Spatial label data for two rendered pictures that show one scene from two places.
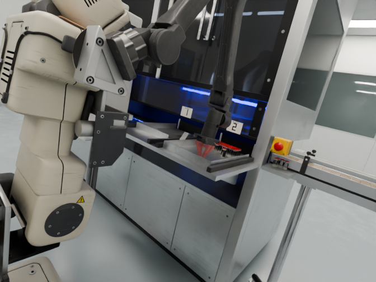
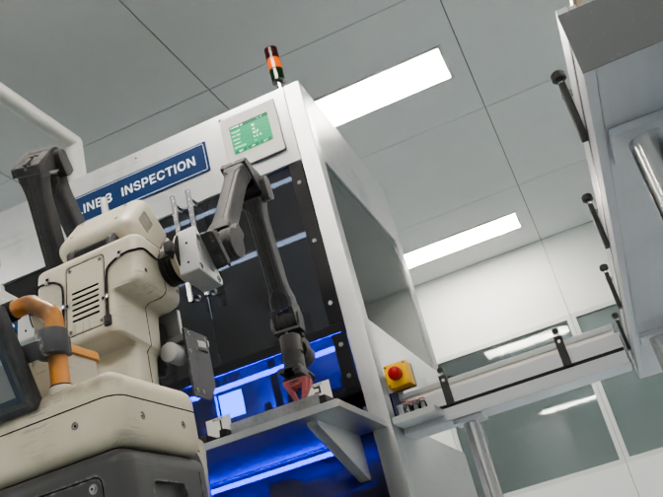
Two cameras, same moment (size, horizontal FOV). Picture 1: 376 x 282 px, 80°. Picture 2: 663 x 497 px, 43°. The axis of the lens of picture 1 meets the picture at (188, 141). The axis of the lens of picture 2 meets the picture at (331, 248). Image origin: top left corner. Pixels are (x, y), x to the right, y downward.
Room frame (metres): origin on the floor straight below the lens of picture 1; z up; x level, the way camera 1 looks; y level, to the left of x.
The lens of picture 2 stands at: (-1.19, 0.56, 0.35)
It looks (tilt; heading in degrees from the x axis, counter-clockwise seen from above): 24 degrees up; 338
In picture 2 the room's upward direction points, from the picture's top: 15 degrees counter-clockwise
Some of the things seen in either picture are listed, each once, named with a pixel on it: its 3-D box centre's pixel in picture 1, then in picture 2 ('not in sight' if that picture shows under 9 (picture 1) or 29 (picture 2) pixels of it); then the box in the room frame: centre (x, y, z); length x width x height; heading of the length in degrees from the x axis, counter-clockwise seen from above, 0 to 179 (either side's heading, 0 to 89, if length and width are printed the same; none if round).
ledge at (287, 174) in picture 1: (279, 170); (419, 417); (1.08, -0.48, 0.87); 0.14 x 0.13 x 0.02; 143
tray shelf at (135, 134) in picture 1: (185, 145); (255, 453); (1.16, 0.01, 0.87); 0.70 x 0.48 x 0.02; 53
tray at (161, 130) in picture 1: (172, 131); not in sight; (1.32, 0.10, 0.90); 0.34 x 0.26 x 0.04; 143
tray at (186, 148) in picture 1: (207, 151); (301, 423); (1.02, -0.10, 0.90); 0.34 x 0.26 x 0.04; 142
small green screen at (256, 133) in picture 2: not in sight; (252, 135); (1.19, -0.21, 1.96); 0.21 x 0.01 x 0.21; 53
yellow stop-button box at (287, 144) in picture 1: (281, 146); (400, 376); (1.06, -0.44, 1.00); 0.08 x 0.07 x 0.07; 143
